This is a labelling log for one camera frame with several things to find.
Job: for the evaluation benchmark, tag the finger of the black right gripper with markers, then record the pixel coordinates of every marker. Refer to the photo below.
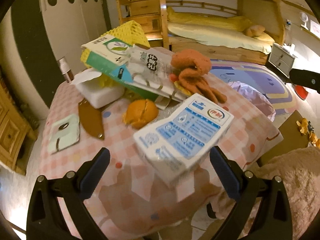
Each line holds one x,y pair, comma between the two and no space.
305,78

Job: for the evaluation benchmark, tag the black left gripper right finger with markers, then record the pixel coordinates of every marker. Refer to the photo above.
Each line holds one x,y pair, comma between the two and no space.
273,219

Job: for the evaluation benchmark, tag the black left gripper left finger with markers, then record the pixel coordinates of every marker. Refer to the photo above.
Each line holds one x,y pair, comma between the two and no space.
45,219

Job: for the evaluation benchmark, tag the white blue milk carton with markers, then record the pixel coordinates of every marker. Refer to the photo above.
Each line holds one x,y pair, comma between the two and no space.
174,145

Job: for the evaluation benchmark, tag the green white tissue box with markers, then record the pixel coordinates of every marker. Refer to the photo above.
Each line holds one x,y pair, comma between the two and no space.
144,71

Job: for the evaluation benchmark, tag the yellow foam fruit net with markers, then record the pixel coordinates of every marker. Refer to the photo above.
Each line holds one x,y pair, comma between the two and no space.
125,37

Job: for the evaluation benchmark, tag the pink lined trash bin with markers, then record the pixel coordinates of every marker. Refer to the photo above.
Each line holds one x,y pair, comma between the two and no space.
255,97

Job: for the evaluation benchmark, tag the red floor object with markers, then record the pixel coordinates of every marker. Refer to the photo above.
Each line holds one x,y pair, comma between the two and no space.
301,91

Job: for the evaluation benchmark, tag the pastel rainbow rug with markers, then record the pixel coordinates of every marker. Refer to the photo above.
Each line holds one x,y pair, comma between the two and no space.
259,77

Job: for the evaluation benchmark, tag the orange peels on floor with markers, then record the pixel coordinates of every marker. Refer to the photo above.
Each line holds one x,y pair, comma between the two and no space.
305,127

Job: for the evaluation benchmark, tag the pink fluffy cushion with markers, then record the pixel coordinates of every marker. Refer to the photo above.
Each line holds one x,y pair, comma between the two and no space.
299,170

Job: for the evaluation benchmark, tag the plush toy on bed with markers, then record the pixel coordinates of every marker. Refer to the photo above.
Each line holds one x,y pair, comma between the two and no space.
254,31

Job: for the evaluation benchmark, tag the wooden bunk bed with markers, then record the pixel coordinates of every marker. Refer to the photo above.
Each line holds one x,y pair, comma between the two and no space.
216,28

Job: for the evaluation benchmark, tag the pink checkered tablecloth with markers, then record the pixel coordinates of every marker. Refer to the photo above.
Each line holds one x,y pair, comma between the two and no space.
131,200

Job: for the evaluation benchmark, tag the pale green phone case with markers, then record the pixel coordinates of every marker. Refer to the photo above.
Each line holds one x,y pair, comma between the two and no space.
63,134

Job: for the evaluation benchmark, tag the wooden cabinet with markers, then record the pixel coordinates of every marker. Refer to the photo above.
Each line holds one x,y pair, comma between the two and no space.
16,133

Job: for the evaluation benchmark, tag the orange knit gloves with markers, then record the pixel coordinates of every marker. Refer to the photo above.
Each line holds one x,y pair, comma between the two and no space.
192,66

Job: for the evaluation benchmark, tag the brown leather pouch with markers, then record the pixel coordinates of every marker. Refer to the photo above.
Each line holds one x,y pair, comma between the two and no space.
91,119

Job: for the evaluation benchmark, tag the brown white spray bottle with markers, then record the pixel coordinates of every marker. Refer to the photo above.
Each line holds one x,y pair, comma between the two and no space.
66,70

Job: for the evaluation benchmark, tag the wooden stair drawers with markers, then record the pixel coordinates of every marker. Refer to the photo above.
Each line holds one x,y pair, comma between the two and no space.
151,15

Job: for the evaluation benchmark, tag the white wardrobe doors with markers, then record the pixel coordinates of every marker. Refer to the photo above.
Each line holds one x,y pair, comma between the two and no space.
71,23

